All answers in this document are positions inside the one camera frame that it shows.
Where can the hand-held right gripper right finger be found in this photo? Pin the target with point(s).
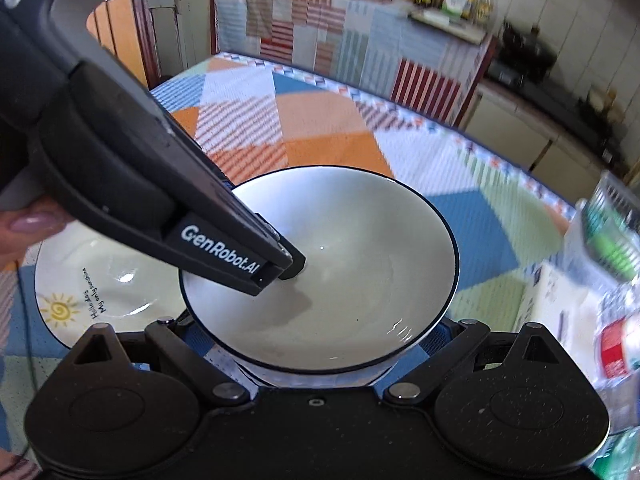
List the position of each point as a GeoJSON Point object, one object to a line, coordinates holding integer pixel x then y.
{"type": "Point", "coordinates": [450, 345]}

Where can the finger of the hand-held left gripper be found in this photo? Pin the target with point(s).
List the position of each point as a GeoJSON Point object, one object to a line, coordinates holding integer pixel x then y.
{"type": "Point", "coordinates": [295, 266]}

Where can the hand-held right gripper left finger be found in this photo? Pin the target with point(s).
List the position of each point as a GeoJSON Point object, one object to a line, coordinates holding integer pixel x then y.
{"type": "Point", "coordinates": [180, 345]}

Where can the white dark-rimmed bowl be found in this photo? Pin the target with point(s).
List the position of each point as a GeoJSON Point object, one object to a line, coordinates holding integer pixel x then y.
{"type": "Point", "coordinates": [350, 270]}

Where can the person's left hand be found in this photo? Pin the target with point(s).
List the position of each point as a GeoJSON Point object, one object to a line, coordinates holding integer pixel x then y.
{"type": "Point", "coordinates": [35, 222]}

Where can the orange wooden chair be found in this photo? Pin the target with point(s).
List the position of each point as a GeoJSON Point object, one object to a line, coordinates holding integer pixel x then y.
{"type": "Point", "coordinates": [125, 35]}

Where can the white sun print plate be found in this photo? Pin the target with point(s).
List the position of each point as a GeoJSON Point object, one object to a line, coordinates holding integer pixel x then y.
{"type": "Point", "coordinates": [100, 270]}

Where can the white box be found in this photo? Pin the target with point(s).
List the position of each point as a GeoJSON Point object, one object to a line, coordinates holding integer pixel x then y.
{"type": "Point", "coordinates": [560, 295]}

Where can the cream sink cabinet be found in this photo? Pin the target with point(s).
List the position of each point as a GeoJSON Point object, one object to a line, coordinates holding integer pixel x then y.
{"type": "Point", "coordinates": [180, 35]}

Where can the patchwork tablecloth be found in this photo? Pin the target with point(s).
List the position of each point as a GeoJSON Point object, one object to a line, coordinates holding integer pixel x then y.
{"type": "Point", "coordinates": [325, 125]}

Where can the red label plastic bottle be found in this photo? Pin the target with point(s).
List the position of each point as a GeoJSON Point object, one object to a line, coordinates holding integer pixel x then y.
{"type": "Point", "coordinates": [617, 345]}

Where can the clear plastic container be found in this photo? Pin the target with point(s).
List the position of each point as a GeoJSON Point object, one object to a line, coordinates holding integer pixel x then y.
{"type": "Point", "coordinates": [607, 230]}

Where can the green packet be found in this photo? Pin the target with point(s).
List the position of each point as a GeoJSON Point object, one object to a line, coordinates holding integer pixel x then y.
{"type": "Point", "coordinates": [622, 455]}

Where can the cream stove cabinet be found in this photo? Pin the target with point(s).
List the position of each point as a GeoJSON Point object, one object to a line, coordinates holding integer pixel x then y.
{"type": "Point", "coordinates": [525, 130]}

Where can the striped patchwork counter cloth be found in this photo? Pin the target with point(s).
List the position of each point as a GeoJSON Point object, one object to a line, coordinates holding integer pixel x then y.
{"type": "Point", "coordinates": [350, 25]}

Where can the black gas stove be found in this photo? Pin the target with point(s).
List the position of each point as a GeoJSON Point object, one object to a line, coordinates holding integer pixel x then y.
{"type": "Point", "coordinates": [550, 85]}

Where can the wooden cutting board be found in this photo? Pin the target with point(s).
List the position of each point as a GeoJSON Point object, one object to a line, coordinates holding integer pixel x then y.
{"type": "Point", "coordinates": [450, 27]}

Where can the dark cooking pot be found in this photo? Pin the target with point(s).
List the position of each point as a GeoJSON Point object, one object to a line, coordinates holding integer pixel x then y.
{"type": "Point", "coordinates": [530, 45]}

